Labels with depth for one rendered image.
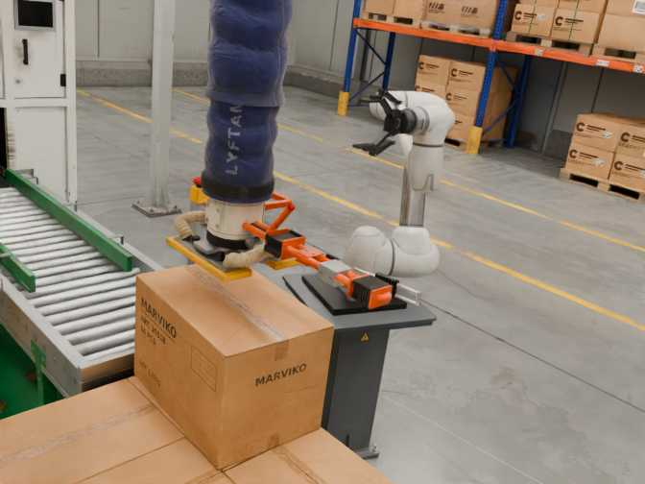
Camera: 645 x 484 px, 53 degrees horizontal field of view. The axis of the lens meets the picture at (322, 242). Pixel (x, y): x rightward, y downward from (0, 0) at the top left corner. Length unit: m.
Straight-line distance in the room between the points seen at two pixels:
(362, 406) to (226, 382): 1.13
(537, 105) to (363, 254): 8.41
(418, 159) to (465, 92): 7.89
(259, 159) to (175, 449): 0.94
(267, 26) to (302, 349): 0.95
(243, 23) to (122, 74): 10.25
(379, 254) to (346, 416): 0.75
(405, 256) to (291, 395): 0.85
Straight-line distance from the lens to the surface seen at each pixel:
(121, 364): 2.52
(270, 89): 1.90
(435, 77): 10.33
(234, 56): 1.86
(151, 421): 2.29
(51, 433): 2.27
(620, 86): 10.37
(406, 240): 2.67
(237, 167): 1.92
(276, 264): 2.03
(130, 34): 12.22
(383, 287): 1.64
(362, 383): 2.86
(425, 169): 2.15
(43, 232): 3.79
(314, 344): 2.06
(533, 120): 10.87
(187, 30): 12.79
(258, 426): 2.09
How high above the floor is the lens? 1.92
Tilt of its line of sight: 21 degrees down
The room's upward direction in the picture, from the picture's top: 7 degrees clockwise
